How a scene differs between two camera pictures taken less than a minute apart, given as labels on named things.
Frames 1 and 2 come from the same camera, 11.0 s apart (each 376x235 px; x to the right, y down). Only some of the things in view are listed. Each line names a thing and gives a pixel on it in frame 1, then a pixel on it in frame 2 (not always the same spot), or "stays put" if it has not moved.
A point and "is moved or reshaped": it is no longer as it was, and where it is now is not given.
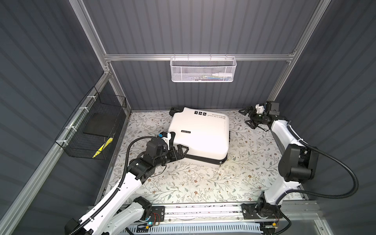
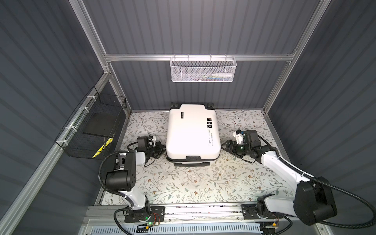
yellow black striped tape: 103,147 stays put
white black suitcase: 205,133 is moved or reshaped
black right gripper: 252,125 -> 230,149
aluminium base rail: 292,212 stays put
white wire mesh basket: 199,69 stays put
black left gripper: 174,156 -> 160,151
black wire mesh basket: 94,123 stays put
